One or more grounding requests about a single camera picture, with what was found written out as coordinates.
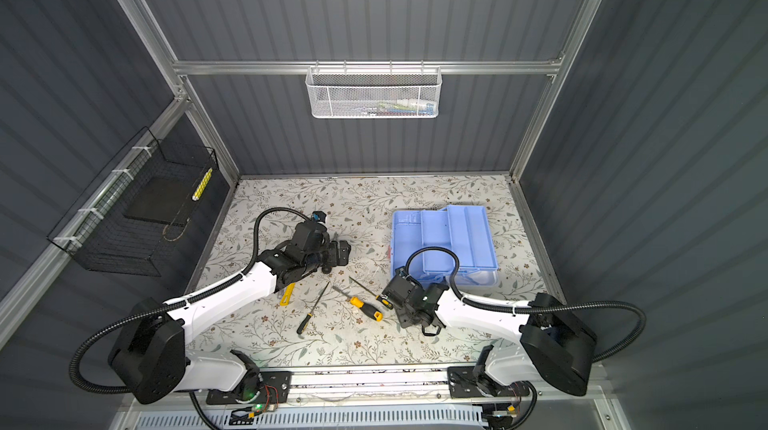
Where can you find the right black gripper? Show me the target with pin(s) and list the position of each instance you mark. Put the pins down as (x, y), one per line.
(402, 318)

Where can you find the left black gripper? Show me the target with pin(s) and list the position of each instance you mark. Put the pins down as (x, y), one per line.
(333, 258)

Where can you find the white blue tool box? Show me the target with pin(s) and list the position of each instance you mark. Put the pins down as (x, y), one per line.
(462, 229)

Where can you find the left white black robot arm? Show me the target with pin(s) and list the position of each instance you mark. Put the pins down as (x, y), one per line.
(150, 355)

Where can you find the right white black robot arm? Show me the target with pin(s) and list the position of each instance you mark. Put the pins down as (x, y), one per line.
(556, 347)

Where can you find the slim yellow black screwdriver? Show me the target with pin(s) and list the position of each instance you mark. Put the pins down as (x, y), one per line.
(378, 297)

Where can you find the floral table mat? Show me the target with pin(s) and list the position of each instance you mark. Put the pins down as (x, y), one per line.
(263, 212)

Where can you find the yellow pipe wrench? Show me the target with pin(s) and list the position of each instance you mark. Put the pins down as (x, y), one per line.
(286, 296)

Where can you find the thin black screwdriver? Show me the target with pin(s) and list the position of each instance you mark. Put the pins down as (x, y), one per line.
(304, 323)

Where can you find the pens in white basket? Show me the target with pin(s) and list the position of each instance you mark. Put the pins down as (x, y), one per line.
(400, 108)

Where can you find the black pad in basket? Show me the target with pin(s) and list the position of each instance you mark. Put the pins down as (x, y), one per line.
(162, 200)

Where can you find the yellow black handled screwdriver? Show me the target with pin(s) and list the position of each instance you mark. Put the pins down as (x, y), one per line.
(367, 309)

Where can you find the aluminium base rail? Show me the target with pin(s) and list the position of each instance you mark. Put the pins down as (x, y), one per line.
(383, 384)

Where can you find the white wire mesh basket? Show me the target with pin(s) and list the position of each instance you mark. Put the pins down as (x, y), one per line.
(333, 96)

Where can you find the black wire basket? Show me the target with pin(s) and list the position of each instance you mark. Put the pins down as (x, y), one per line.
(132, 223)

